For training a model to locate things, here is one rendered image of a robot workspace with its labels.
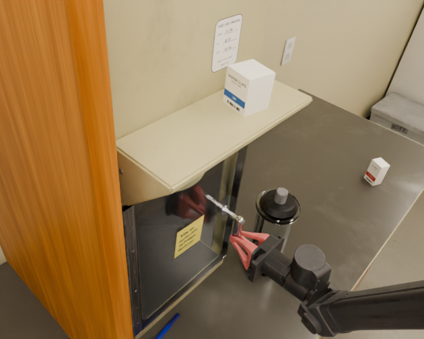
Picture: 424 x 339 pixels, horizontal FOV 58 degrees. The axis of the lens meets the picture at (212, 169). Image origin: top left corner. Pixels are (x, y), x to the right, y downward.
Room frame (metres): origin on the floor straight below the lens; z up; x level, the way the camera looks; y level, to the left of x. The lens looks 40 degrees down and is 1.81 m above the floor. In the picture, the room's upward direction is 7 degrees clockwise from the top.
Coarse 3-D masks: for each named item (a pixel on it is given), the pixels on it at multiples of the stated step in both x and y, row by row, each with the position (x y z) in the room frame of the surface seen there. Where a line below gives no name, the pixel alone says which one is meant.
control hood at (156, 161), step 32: (288, 96) 0.56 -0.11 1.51; (160, 128) 0.43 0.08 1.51; (192, 128) 0.43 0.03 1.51; (224, 128) 0.44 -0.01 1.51; (256, 128) 0.45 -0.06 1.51; (128, 160) 0.36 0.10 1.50; (160, 160) 0.36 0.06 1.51; (192, 160) 0.37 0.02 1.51; (128, 192) 0.36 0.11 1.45; (160, 192) 0.32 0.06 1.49
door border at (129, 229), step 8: (128, 216) 0.39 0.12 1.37; (128, 224) 0.38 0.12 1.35; (128, 232) 0.38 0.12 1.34; (128, 240) 0.38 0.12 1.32; (136, 240) 0.40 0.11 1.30; (128, 248) 0.38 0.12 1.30; (136, 248) 0.39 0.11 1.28; (128, 256) 0.38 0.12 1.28; (136, 256) 0.39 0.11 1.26; (136, 264) 0.39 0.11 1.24; (128, 272) 0.37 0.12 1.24; (136, 272) 0.39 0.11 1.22; (136, 280) 0.39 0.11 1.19; (136, 288) 0.39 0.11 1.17; (136, 296) 0.39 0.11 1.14; (136, 304) 0.39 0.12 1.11; (136, 312) 0.39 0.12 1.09; (136, 320) 0.39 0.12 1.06; (136, 328) 0.38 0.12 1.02
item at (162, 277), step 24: (216, 168) 0.55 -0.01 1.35; (240, 168) 0.61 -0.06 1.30; (192, 192) 0.50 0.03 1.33; (216, 192) 0.56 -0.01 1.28; (144, 216) 0.41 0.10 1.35; (168, 216) 0.45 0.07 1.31; (192, 216) 0.50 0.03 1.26; (216, 216) 0.57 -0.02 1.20; (144, 240) 0.41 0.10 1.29; (168, 240) 0.45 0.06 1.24; (216, 240) 0.58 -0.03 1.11; (144, 264) 0.41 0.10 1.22; (168, 264) 0.46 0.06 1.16; (192, 264) 0.52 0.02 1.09; (216, 264) 0.59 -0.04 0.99; (144, 288) 0.41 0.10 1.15; (168, 288) 0.46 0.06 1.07; (144, 312) 0.40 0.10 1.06
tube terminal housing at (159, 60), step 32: (128, 0) 0.42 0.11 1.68; (160, 0) 0.45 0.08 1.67; (192, 0) 0.49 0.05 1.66; (224, 0) 0.54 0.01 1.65; (256, 0) 0.60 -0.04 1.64; (128, 32) 0.41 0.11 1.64; (160, 32) 0.45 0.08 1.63; (192, 32) 0.50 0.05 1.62; (256, 32) 0.62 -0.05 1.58; (128, 64) 0.41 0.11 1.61; (160, 64) 0.45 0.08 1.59; (192, 64) 0.50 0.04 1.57; (128, 96) 0.41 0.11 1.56; (160, 96) 0.45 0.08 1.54; (192, 96) 0.50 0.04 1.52; (128, 128) 0.41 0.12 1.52; (192, 288) 0.54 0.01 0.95
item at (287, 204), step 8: (272, 192) 0.68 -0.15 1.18; (280, 192) 0.65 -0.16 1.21; (264, 200) 0.65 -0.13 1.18; (272, 200) 0.65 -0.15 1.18; (280, 200) 0.65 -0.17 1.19; (288, 200) 0.66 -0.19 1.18; (264, 208) 0.64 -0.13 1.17; (272, 208) 0.63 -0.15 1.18; (280, 208) 0.63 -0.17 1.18; (288, 208) 0.64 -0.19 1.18; (296, 208) 0.65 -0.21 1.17; (280, 216) 0.62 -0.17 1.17; (288, 216) 0.62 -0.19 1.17
